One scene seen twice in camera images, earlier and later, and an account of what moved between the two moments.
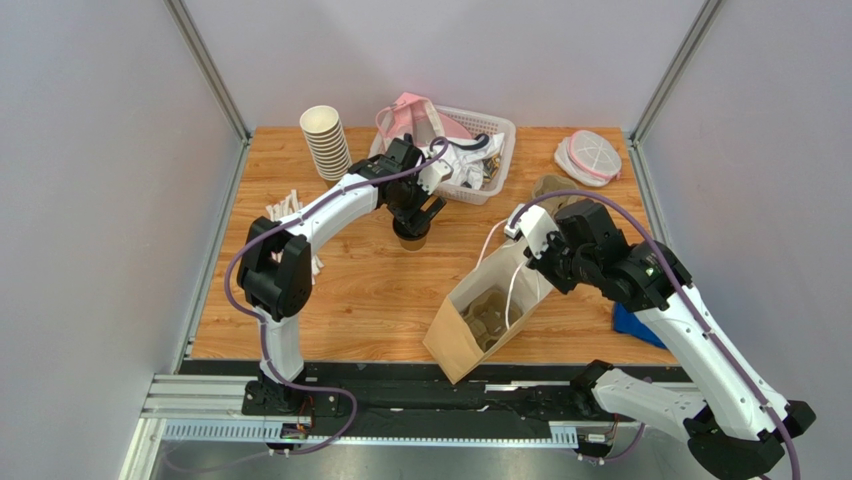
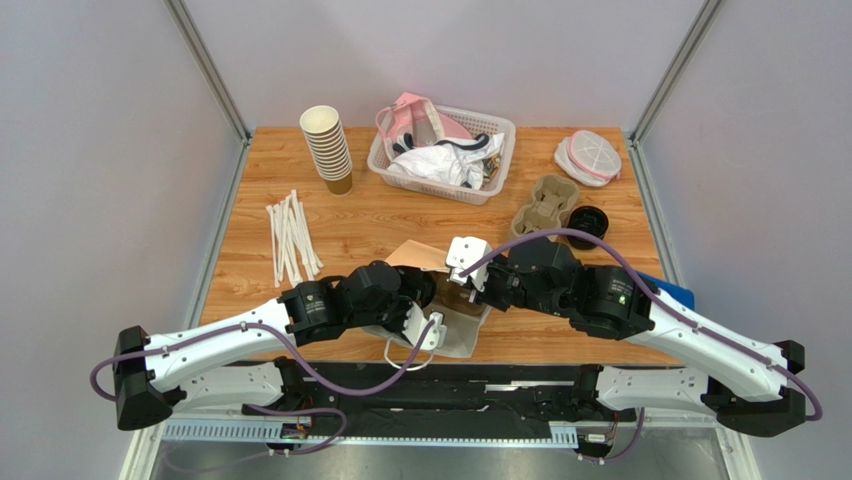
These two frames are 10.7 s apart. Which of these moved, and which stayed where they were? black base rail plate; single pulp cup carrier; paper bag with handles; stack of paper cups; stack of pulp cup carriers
Moved: single pulp cup carrier; paper bag with handles
Stayed: stack of paper cups; stack of pulp cup carriers; black base rail plate
